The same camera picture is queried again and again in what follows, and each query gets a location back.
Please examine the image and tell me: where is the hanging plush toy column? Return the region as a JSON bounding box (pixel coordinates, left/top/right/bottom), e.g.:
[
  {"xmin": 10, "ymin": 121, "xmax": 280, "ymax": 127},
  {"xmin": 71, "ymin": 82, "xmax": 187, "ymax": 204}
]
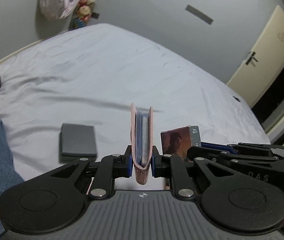
[{"xmin": 69, "ymin": 0, "xmax": 99, "ymax": 30}]

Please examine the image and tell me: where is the photo card box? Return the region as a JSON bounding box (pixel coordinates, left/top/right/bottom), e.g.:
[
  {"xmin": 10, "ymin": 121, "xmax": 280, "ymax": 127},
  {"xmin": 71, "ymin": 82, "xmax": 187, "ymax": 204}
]
[{"xmin": 160, "ymin": 126, "xmax": 201, "ymax": 162}]

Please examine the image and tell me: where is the light blue bed sheet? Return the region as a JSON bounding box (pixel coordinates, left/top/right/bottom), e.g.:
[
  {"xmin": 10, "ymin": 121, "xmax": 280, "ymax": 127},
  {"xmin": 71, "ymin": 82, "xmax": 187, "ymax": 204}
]
[{"xmin": 0, "ymin": 24, "xmax": 269, "ymax": 180}]

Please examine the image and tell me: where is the grey wall plate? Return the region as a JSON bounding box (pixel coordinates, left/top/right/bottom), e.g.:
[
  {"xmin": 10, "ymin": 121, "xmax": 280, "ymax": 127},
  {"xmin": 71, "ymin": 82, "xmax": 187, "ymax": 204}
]
[{"xmin": 185, "ymin": 4, "xmax": 213, "ymax": 25}]

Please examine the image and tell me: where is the dark grey square box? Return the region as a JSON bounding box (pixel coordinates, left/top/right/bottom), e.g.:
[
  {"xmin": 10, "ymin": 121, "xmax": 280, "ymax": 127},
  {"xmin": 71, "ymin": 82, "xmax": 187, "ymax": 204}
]
[{"xmin": 59, "ymin": 123, "xmax": 98, "ymax": 163}]

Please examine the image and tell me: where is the black door handle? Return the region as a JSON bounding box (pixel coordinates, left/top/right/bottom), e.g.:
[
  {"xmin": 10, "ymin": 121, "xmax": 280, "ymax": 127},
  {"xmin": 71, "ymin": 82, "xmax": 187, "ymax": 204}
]
[{"xmin": 245, "ymin": 51, "xmax": 258, "ymax": 67}]

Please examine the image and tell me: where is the cream door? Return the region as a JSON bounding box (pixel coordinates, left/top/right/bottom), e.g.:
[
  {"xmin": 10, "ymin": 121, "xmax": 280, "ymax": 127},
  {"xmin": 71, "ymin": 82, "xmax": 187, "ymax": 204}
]
[{"xmin": 227, "ymin": 5, "xmax": 284, "ymax": 107}]

